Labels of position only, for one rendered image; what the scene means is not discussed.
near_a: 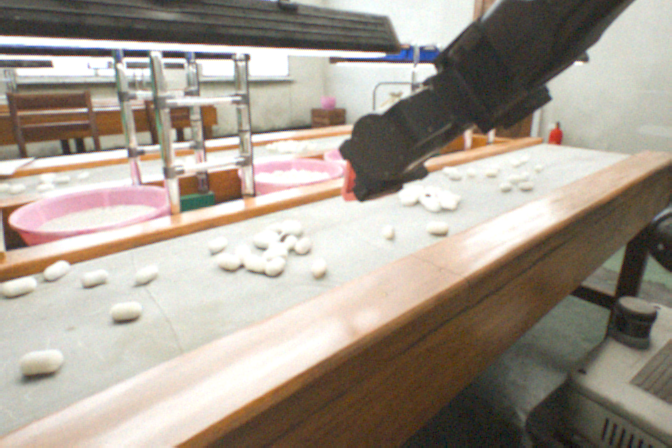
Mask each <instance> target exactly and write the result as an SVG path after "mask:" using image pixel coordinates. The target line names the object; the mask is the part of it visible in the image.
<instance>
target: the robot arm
mask: <svg viewBox="0 0 672 448"><path fill-rule="evenodd" d="M635 1H636V0H496V2H495V3H494V4H493V5H492V6H491V8H490V9H489V10H488V11H487V12H486V13H484V14H483V15H481V16H480V17H477V18H476V19H475V20H474V21H473V22H471V23H470V24H469V25H468V26H467V27H466V28H465V29H463V30H462V31H461V32H460V33H459V34H458V35H457V36H456V37H455V38H454V39H453V40H452V41H451V42H450V43H449V44H448V45H447V46H446V47H445V48H444V49H443V50H442V51H441V52H440V53H439V54H438V55H437V56H436V57H435V58H434V59H433V60H432V61H431V62H430V63H431V64H432V65H433V67H434V68H435V70H436V74H433V75H430V76H428V77H427V78H426V79H424V80H423V81H422V82H421V84H422V85H423V87H424V88H423V89H421V90H419V91H416V92H414V93H412V94H410V95H408V96H406V97H404V98H402V99H400V100H398V101H396V102H394V103H391V104H389V105H386V106H384V107H382V108H379V109H377V110H375V111H372V112H370V113H368V114H365V115H363V116H361V117H360V118H359V119H358V120H357V121H356V122H355V123H354V125H353V128H352V131H351V137H350V139H345V140H344V141H343V142H342V143H341V144H340V145H339V146H338V151H339V153H340V155H341V157H342V159H343V161H346V170H345V178H344V182H343V186H342V190H341V195H342V197H343V199H344V201H345V202H352V201H358V202H360V203H364V202H367V201H375V200H378V199H381V198H384V197H386V196H391V195H394V194H397V193H399V192H400V191H401V190H403V188H404V186H403V185H404V184H408V183H411V182H415V181H418V180H420V181H422V180H424V179H425V178H426V177H428V176H429V172H428V170H427V168H426V166H425V164H424V163H426V162H427V161H428V160H429V159H431V158H432V157H433V156H435V155H436V154H437V153H439V152H440V151H441V150H443V149H444V148H445V147H447V146H448V145H449V144H450V143H452V142H453V141H454V140H456V139H457V138H458V137H460V136H461V135H462V134H464V133H465V132H466V131H468V130H469V129H470V128H472V127H473V126H474V125H475V126H476V127H477V128H478V129H479V130H480V131H481V132H482V134H483V135H484V136H485V135H486V134H488V133H489V132H491V131H492V130H494V129H495V128H497V127H498V126H500V125H501V126H502V127H503V129H504V130H505V131H506V130H508V129H510V128H511V127H513V126H514V125H516V124H517V123H519V122H520V121H522V120H524V119H525V118H527V117H528V116H530V115H531V114H533V113H534V112H536V111H537V110H539V109H540V108H542V107H543V106H545V105H546V104H548V103H549V102H551V101H552V100H553V98H552V97H551V95H550V94H549V92H550V90H549V89H548V87H547V86H546V85H545V84H547V83H548V82H549V81H551V80H552V79H554V78H555V77H557V76H558V75H559V74H561V73H562V72H564V71H565V70H567V69H568V68H570V67H571V66H572V65H574V64H575V63H577V62H578V61H580V59H579V58H578V57H580V56H581V55H582V54H584V53H585V52H586V51H587V50H589V49H590V48H591V47H593V46H594V45H595V44H596V43H598V42H599V40H600V39H601V37H602V35H603V34H604V32H605V31H606V30H607V29H608V28H609V27H610V26H611V25H612V23H613V22H614V21H615V20H616V19H617V18H618V17H619V16H620V15H621V14H622V13H623V12H624V11H625V10H626V9H627V8H628V7H629V6H630V5H631V4H632V3H634V2H635ZM542 86H543V87H542ZM539 88H540V89H539ZM536 90H537V91H536ZM510 108H511V109H510ZM507 110H508V111H507ZM504 112H505V113H504Z"/></svg>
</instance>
